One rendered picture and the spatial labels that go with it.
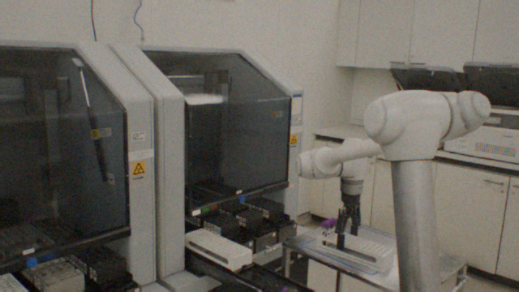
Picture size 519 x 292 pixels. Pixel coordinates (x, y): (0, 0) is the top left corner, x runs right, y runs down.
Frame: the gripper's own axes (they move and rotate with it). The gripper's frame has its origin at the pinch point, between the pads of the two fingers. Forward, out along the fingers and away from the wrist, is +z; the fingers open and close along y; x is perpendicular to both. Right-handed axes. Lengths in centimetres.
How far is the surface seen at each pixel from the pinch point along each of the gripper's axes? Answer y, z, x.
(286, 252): -9.6, 9.3, 22.5
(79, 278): -87, 0, 49
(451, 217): 192, 46, 13
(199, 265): -42, 10, 41
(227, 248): -37.1, 1.0, 30.7
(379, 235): 26.6, 5.5, -1.7
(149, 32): 21, -82, 155
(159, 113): -54, -50, 49
